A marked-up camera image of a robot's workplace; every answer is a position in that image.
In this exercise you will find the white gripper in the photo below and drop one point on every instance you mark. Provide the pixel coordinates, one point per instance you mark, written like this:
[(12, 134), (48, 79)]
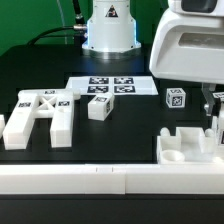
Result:
[(189, 45)]

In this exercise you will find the white chair seat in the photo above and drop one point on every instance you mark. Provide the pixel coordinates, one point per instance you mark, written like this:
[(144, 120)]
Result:
[(189, 145)]

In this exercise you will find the white tagged cube right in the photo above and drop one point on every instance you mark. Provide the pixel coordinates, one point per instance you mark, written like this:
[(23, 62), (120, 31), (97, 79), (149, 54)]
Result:
[(218, 98)]

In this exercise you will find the white tagged cube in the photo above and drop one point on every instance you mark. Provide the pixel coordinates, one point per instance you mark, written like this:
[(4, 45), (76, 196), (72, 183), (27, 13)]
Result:
[(218, 98), (175, 98)]

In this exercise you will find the marker sheet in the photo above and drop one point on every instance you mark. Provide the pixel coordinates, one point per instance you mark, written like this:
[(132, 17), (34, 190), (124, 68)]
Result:
[(118, 85)]

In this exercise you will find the white block left edge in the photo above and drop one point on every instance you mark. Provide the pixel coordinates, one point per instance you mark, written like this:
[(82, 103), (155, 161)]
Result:
[(2, 124)]

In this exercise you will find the white front rail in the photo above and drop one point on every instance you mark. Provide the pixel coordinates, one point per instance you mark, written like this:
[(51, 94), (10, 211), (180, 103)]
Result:
[(112, 179)]

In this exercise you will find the white chair back frame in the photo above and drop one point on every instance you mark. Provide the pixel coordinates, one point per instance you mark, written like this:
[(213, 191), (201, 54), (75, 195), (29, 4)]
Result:
[(54, 104)]

